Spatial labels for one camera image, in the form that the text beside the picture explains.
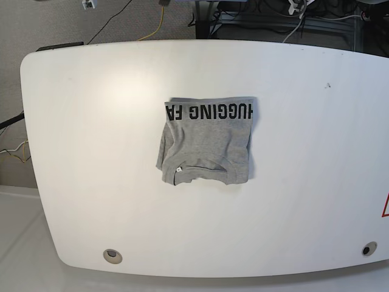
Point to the right table grommet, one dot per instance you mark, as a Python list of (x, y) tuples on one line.
[(369, 249)]

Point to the table grommet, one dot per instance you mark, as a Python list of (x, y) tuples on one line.
[(112, 256), (369, 249)]

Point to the left table grommet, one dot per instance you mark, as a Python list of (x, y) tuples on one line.
[(112, 256)]

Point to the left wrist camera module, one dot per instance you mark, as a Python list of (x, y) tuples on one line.
[(89, 4)]

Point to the grey T-shirt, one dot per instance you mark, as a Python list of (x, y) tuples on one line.
[(207, 139)]

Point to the black table leg base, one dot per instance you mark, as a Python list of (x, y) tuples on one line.
[(202, 29)]

